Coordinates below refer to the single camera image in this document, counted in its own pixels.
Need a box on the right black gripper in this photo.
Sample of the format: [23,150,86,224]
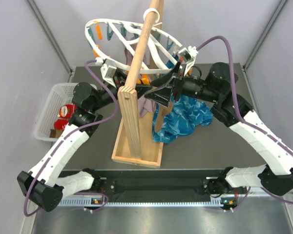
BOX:
[145,60,220,108]

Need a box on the white oval clip hanger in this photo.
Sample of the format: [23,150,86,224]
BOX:
[84,8,185,85]

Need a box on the red santa christmas sock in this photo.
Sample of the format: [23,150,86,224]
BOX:
[54,103,77,130]

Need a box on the brown sock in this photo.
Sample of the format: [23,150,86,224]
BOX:
[49,129,63,138]
[154,101,173,133]

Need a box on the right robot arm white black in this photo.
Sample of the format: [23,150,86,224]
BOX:
[145,62,293,196]

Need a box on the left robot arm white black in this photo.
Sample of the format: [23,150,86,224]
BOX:
[17,69,127,212]

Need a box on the mauve cloth on hanger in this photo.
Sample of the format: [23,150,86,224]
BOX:
[124,47,155,118]

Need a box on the blue patterned cloth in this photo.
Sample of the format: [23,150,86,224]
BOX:
[152,96,213,144]

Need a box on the wooden drying rack stand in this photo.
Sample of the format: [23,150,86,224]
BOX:
[111,11,163,168]

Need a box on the white perforated plastic basket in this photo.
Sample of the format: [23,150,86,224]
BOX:
[34,83,77,142]

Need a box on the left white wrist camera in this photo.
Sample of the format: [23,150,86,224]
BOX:
[95,57,117,87]

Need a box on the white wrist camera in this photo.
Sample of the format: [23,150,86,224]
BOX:
[95,57,117,87]
[178,46,198,74]

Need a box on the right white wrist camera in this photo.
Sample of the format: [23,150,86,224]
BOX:
[178,46,198,74]

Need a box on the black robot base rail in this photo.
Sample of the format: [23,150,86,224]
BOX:
[58,168,267,203]

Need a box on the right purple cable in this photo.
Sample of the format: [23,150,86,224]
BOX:
[196,36,293,213]

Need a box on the purple cable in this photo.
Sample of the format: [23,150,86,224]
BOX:
[23,59,119,217]
[196,36,293,213]

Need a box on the grey slotted cable duct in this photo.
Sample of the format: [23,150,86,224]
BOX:
[58,196,225,208]

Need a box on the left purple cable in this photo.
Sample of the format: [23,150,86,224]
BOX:
[23,59,119,217]

